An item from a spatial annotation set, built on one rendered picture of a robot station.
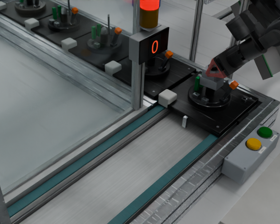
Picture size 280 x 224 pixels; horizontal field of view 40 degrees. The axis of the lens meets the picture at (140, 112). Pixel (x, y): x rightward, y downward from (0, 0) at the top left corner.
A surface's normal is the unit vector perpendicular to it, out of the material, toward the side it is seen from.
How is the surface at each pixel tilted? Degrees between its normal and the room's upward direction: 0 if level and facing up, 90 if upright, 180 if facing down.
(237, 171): 90
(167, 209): 0
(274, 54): 45
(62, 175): 0
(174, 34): 0
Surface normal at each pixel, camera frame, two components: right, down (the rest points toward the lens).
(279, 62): 0.46, -0.18
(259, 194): 0.04, -0.77
